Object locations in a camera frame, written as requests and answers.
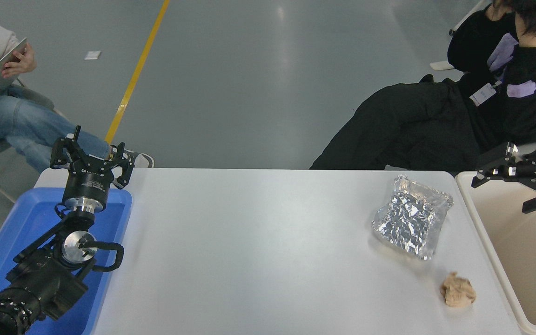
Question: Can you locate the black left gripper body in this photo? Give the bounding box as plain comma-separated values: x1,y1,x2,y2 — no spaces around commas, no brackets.
62,162,114,202

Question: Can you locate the person's hand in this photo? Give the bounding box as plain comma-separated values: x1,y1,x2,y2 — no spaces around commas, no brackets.
1,43,37,79

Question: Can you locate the person holding laptop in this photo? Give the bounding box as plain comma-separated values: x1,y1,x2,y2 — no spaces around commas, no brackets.
0,5,154,175

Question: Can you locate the large pale bin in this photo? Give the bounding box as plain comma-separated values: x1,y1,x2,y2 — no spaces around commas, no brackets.
455,170,536,335

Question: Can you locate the blue plastic tray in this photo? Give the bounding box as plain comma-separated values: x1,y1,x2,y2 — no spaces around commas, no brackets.
0,188,133,335

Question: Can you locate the white name badge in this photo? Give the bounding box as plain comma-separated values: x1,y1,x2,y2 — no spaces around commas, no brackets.
469,83,497,107

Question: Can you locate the person wearing badge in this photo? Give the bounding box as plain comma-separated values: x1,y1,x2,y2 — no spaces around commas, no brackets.
310,0,536,170

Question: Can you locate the crumpled silver foil tray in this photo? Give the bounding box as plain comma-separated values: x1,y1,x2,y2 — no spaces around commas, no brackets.
371,174,454,260

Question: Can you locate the crumpled tan paper ball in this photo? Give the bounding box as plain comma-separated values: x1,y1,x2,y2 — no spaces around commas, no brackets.
440,272,477,308

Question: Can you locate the white wheeled chair base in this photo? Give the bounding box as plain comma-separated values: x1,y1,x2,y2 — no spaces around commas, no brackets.
449,0,492,37

